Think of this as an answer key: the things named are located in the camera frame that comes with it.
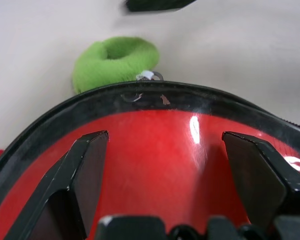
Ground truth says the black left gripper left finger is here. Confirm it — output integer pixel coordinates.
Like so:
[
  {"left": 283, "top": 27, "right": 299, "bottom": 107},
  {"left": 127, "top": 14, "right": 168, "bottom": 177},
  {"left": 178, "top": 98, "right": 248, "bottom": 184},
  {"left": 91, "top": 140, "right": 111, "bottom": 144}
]
[{"left": 3, "top": 129, "right": 110, "bottom": 240}]

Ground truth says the green fuzzy zipper pull ring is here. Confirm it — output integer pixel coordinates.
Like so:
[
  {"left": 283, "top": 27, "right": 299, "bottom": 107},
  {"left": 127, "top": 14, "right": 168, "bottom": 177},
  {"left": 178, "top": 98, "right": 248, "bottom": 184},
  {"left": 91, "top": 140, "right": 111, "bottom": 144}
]
[{"left": 72, "top": 36, "right": 161, "bottom": 95}]

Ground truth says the metal zipper slider ring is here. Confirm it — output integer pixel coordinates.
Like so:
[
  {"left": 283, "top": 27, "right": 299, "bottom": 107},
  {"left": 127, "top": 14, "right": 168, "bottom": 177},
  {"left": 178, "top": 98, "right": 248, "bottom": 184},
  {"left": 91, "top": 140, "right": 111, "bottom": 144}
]
[{"left": 136, "top": 70, "right": 165, "bottom": 82}]

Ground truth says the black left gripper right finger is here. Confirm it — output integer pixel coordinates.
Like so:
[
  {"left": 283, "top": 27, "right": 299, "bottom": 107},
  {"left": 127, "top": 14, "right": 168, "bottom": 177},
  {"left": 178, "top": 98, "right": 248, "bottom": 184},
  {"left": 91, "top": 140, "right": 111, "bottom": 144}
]
[{"left": 221, "top": 131, "right": 300, "bottom": 229}]

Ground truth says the red table tennis paddle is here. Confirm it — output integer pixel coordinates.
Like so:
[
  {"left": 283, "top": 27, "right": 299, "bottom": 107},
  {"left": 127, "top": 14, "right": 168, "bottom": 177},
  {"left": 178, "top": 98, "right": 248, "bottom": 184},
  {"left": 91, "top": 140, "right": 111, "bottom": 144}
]
[{"left": 0, "top": 109, "right": 300, "bottom": 240}]

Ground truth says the black paddle case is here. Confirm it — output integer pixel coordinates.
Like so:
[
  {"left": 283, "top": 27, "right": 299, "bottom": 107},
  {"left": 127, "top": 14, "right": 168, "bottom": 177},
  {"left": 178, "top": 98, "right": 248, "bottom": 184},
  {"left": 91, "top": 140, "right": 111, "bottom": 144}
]
[{"left": 0, "top": 80, "right": 300, "bottom": 240}]

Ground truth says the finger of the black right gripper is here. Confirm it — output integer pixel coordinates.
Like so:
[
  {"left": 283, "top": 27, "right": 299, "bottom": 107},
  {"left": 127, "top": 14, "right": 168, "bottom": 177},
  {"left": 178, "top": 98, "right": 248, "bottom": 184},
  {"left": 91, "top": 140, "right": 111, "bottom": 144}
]
[{"left": 126, "top": 0, "right": 198, "bottom": 13}]

